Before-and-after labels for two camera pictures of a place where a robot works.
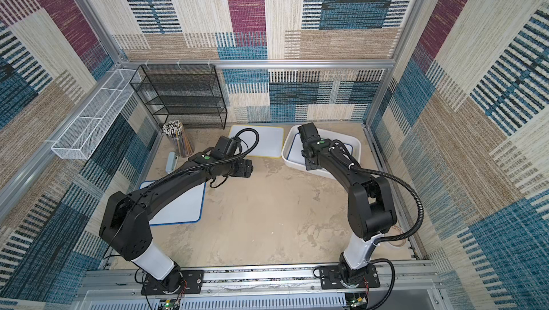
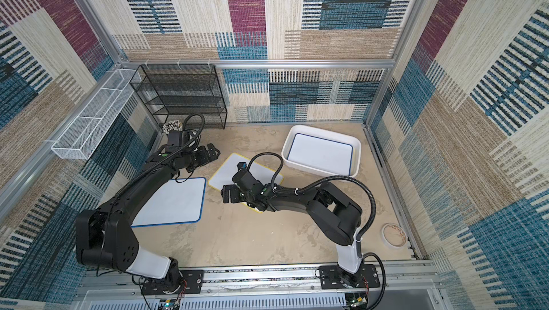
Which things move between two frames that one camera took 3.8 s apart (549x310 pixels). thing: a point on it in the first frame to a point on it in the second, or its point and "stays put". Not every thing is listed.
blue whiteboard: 186,209 stays put
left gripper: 246,168 to 206,158
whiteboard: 270,143 to 224,175
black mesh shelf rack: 187,93 stays put
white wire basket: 97,114 stays put
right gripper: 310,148 to 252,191
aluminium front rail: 405,286 stays put
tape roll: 393,231 stays put
